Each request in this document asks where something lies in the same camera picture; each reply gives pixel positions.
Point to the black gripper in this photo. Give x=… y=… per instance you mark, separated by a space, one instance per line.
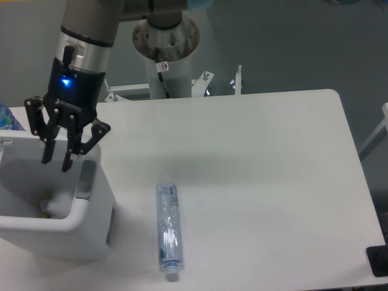
x=74 y=97

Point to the white plastic wrapper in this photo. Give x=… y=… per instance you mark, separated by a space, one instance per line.
x=57 y=207

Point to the clear crushed plastic bottle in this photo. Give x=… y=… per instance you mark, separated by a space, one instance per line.
x=170 y=250

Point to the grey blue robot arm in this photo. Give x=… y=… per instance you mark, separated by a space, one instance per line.
x=88 y=32

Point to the white plastic trash can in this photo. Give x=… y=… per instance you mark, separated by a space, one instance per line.
x=25 y=181

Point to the blue patterned bottle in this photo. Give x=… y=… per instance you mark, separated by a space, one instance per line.
x=8 y=121

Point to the black table clamp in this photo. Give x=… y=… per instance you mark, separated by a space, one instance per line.
x=377 y=256

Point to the white left base bracket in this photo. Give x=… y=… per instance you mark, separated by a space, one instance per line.
x=135 y=92

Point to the white base bracket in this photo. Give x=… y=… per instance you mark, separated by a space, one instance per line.
x=201 y=86
x=135 y=92

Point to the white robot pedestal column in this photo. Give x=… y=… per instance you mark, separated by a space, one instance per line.
x=167 y=53

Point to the white right base bracket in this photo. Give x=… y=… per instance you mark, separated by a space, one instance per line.
x=201 y=86

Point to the white upright clamp post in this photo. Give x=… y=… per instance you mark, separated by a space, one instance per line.
x=237 y=84

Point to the white frame at right edge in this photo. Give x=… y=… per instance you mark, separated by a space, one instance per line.
x=376 y=136

